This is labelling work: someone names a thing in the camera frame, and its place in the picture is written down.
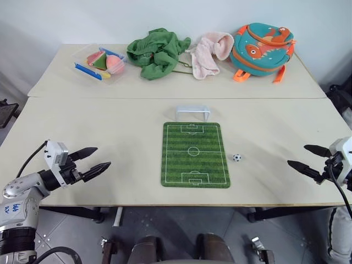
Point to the small white goal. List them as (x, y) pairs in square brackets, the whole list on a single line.
[(192, 109)]

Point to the green soccer field mat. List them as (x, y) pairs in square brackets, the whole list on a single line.
[(194, 159)]

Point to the black stand beside table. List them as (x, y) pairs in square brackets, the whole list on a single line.
[(6, 112)]

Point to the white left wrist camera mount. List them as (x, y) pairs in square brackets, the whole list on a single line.
[(55, 154)]

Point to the clear box with blue clips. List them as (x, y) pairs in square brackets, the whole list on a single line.
[(88, 72)]

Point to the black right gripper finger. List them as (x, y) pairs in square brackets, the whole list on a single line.
[(317, 150), (303, 168)]

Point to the pink towel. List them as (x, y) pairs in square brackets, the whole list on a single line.
[(203, 59)]

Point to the dark rounded shape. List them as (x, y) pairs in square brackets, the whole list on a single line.
[(215, 248), (144, 251)]

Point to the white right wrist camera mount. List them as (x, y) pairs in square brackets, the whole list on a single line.
[(342, 144)]

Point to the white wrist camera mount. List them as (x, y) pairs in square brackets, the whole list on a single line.
[(342, 144), (55, 154)]

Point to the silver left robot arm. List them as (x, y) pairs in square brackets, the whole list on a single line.
[(19, 200)]

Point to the white table leg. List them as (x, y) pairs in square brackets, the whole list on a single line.
[(118, 215)]

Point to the teal orange dinosaur backpack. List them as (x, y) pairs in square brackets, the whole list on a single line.
[(261, 52)]

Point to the grey speckled padded object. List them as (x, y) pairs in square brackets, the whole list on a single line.
[(341, 239)]

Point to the dark metal bracket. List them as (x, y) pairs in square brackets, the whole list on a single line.
[(264, 253), (108, 251)]

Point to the crumpled green garment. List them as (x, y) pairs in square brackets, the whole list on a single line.
[(158, 52)]

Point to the black equipment beside table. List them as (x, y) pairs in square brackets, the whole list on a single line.
[(342, 101)]

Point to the yellow toy fruit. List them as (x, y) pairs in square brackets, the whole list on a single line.
[(106, 75)]

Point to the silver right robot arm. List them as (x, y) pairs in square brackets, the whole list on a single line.
[(350, 181)]

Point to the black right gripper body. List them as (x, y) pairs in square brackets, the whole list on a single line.
[(334, 167)]

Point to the red green toy watermelon slice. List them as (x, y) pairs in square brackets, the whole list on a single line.
[(97, 60)]

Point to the pink toy peach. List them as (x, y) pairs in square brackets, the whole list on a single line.
[(115, 64)]

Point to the small soccer ball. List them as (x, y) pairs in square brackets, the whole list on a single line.
[(237, 158)]

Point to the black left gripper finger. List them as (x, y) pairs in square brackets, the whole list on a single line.
[(83, 152), (96, 169)]

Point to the black table base bar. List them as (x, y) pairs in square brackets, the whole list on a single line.
[(288, 212), (74, 212)]

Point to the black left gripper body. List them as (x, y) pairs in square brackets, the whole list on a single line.
[(70, 173)]

